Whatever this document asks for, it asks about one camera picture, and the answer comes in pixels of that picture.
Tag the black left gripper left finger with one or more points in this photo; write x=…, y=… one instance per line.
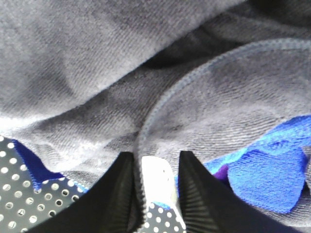
x=110, y=206

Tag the blue towel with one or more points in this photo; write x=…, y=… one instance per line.
x=262, y=156

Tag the grey perforated plastic basket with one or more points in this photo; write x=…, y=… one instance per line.
x=23, y=207

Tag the white towel label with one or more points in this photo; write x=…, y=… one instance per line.
x=159, y=182

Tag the dark grey towel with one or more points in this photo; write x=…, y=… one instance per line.
x=132, y=59

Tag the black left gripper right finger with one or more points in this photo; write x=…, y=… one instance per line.
x=208, y=206

